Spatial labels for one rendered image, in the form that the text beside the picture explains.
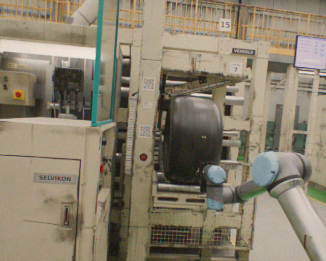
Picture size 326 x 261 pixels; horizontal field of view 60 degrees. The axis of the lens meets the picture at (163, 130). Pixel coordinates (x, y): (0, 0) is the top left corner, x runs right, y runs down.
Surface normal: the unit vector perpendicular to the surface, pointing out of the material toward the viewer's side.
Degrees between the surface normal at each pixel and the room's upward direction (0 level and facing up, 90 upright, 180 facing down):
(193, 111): 51
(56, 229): 90
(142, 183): 90
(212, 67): 90
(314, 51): 90
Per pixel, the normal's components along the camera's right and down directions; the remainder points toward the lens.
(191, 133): 0.09, -0.16
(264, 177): -0.93, -0.14
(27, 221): 0.07, 0.07
